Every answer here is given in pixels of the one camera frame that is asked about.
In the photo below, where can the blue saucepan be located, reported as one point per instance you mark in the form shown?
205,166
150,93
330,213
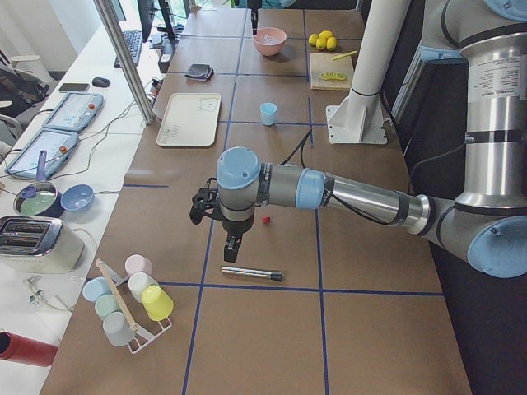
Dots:
41,198

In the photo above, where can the white wire cup rack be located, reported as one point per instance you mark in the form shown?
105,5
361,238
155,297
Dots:
144,336

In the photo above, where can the white upturned cup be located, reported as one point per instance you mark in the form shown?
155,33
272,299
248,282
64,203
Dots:
137,284

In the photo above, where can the lemon slices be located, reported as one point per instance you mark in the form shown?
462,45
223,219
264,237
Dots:
333,76

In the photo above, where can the teach pendant far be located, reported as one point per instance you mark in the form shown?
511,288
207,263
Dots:
75,112

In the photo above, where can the teach pendant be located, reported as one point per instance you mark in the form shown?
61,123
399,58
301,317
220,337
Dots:
75,112
59,146

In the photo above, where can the red bottle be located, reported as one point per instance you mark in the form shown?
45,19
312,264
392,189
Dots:
19,349

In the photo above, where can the cream bear tray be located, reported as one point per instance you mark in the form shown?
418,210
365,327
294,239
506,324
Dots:
190,120

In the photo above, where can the blue upturned cup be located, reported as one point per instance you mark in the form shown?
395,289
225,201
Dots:
95,288

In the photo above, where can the grey upturned cup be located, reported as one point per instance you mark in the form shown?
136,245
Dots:
117,329

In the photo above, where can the steel muddler black cap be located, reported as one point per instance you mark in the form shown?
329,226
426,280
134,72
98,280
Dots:
250,272

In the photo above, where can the yellow plastic knife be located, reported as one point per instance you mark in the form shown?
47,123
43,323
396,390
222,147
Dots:
344,55

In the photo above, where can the black smartphone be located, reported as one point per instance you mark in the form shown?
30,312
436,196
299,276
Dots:
74,87

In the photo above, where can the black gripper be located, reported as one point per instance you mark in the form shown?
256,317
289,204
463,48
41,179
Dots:
235,227

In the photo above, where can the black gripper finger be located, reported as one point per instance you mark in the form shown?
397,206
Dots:
254,17

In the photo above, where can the white pedestal column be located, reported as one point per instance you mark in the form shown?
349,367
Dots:
359,119

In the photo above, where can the light blue plastic cup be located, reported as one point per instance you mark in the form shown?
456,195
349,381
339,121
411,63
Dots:
268,113

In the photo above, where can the yellow lemon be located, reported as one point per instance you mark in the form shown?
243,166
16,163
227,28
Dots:
321,43
326,34
312,40
331,43

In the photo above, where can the bamboo cutting board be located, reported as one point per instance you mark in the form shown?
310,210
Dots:
322,62

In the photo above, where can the black keyboard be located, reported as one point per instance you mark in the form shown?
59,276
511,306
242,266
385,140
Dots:
133,39

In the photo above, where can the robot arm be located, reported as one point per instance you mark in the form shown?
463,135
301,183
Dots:
485,223
255,5

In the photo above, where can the yellow upturned cup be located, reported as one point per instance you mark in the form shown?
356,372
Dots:
157,303

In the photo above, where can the wooden rack handle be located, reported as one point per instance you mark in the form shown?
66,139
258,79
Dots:
104,269

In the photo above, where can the blue bowl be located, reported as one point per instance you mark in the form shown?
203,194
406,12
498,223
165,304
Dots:
78,198

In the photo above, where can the aluminium frame post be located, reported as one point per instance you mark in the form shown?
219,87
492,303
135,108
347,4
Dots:
112,26

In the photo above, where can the pink bowl of ice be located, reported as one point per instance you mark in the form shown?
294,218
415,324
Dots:
269,41

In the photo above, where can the green upturned cup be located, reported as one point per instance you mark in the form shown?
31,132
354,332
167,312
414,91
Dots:
106,305

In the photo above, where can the grey folded cloth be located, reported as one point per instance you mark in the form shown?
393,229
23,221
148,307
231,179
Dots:
199,72

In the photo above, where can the teach pendant near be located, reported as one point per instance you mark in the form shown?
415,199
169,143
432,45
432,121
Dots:
59,146

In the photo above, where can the black computer mouse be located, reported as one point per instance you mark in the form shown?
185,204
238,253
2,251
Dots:
100,82

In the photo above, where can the pink upturned cup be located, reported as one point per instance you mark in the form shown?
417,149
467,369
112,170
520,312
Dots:
138,263

